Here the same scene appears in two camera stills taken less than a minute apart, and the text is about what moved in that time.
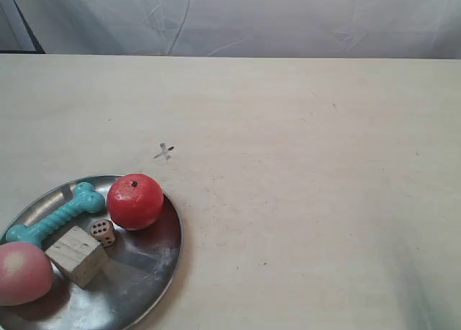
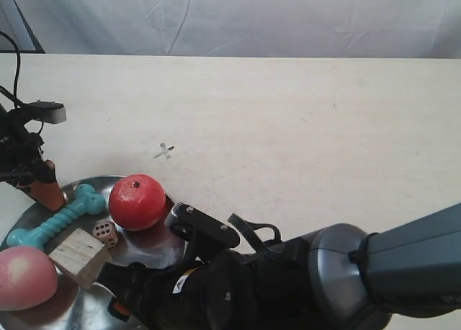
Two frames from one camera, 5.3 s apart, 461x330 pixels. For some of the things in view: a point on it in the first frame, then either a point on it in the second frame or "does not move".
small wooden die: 103,231 does not move
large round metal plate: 141,268 → 35,217
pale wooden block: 80,254 does not move
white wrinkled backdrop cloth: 348,21 does not move
